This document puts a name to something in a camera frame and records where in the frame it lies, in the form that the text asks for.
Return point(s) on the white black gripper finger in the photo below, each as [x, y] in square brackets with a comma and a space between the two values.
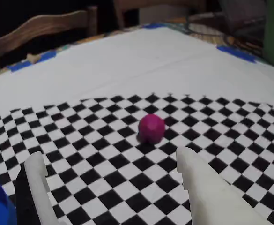
[37, 187]

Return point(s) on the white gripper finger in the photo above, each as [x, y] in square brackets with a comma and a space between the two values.
[209, 199]

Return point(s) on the pink faceted ball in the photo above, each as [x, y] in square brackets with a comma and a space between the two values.
[150, 129]

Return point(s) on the small beige object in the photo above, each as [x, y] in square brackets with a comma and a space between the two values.
[32, 58]

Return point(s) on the blue tape strip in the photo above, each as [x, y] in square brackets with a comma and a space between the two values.
[45, 56]
[154, 25]
[235, 52]

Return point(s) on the black white checkered mat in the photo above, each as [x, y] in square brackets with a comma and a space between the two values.
[127, 70]

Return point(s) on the wooden chair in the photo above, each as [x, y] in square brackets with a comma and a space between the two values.
[33, 25]

